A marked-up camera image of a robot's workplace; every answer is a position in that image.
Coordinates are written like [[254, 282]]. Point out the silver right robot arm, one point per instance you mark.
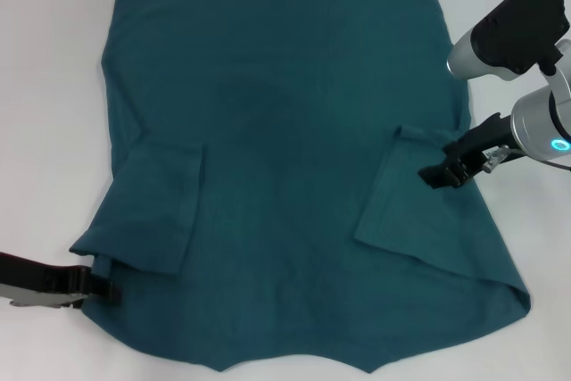
[[513, 28]]

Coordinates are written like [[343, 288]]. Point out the teal blue t-shirt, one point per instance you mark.
[[290, 109]]

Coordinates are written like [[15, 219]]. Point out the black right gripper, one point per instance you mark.
[[479, 149]]

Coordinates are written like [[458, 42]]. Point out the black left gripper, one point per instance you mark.
[[44, 276]]

